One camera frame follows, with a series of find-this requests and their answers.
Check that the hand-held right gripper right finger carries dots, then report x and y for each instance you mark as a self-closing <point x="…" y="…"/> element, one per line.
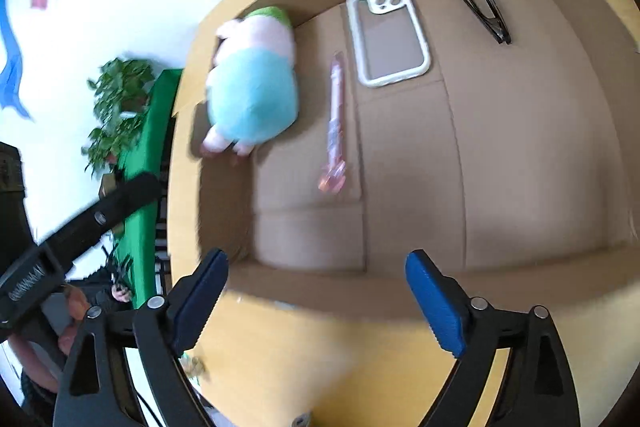
<point x="436" y="302"/>

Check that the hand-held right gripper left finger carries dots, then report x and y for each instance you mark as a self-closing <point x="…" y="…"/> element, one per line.
<point x="200" y="302"/>

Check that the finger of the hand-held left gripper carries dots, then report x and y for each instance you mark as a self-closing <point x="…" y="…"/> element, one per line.
<point x="110" y="207"/>

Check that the cardboard box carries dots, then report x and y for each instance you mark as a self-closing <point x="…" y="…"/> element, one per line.
<point x="525" y="147"/>

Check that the pink pig plush toy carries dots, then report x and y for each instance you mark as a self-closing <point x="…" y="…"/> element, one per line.
<point x="252" y="92"/>

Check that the pink pen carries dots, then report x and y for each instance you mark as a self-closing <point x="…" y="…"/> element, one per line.
<point x="336" y="117"/>

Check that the white phone case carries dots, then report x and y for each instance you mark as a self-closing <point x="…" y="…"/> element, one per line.
<point x="390" y="34"/>

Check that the person's left hand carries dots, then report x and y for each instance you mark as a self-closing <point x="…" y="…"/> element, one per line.
<point x="75" y="312"/>

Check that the black cabinet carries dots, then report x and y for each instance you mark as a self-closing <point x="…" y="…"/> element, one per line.
<point x="10" y="187"/>

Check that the potted green plant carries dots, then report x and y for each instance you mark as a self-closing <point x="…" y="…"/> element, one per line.
<point x="120" y="102"/>

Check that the blue wall decoration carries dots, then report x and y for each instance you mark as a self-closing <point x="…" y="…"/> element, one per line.
<point x="12" y="72"/>

